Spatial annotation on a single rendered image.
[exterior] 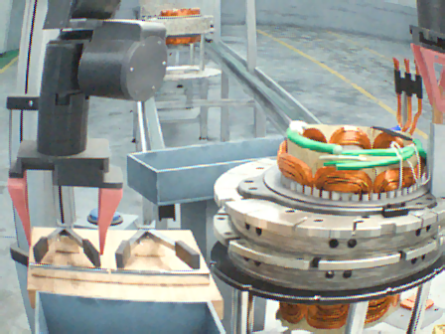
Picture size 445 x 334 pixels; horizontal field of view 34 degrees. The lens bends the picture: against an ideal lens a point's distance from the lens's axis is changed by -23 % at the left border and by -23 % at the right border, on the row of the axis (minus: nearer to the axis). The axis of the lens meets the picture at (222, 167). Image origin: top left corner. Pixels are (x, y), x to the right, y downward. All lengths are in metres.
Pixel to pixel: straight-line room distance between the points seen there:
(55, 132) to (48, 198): 0.47
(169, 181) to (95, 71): 0.49
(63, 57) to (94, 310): 0.23
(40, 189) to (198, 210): 0.24
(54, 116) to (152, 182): 0.45
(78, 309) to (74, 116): 0.17
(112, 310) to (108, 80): 0.20
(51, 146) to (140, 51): 0.12
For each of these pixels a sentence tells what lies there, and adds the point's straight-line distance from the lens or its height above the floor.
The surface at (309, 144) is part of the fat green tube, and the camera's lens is 0.87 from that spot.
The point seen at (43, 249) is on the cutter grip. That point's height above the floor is 1.09.
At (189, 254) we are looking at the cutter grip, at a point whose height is 1.09.
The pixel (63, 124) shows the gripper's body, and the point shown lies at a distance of 0.71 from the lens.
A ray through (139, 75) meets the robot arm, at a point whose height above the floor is 1.25.
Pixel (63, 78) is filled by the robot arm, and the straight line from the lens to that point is 0.70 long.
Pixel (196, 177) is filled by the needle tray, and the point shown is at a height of 1.05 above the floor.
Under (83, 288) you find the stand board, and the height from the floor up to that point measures 1.06.
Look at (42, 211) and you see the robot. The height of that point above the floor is 1.00.
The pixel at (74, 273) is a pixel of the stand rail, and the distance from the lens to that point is 0.73.
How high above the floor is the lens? 1.34
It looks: 14 degrees down
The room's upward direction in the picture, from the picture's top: straight up
